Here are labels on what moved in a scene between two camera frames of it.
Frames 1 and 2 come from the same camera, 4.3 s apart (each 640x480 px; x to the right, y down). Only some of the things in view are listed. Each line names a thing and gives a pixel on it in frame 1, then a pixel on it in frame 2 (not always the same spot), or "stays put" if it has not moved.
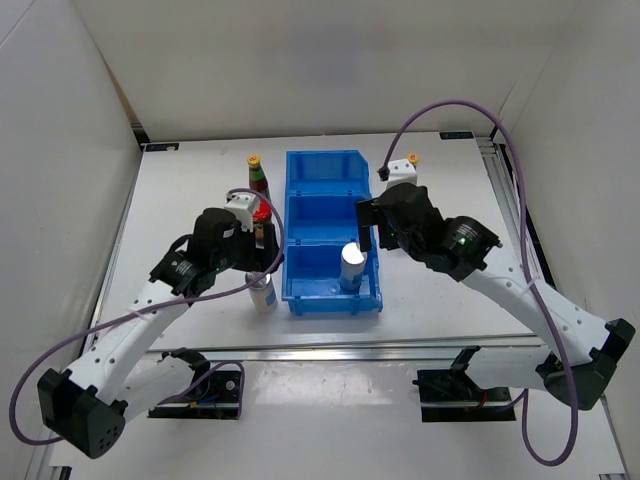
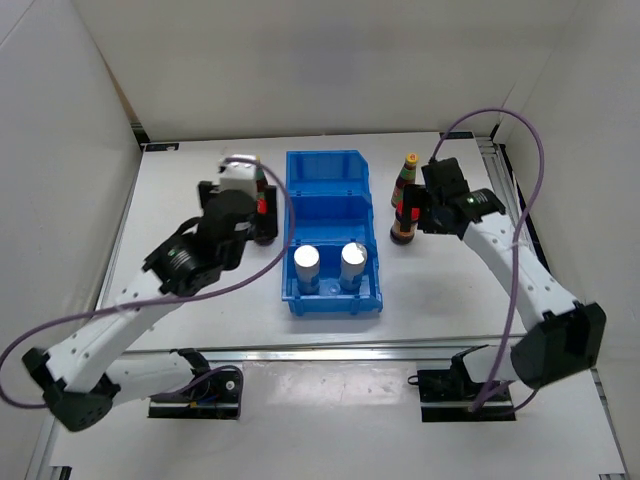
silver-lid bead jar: [262, 291] to [307, 268]
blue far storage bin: [341, 172] stays put
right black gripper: [370, 214] to [415, 197]
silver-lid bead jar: [352, 266] stays put
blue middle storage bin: [322, 217] stays put
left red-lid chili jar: [260, 217] stays put
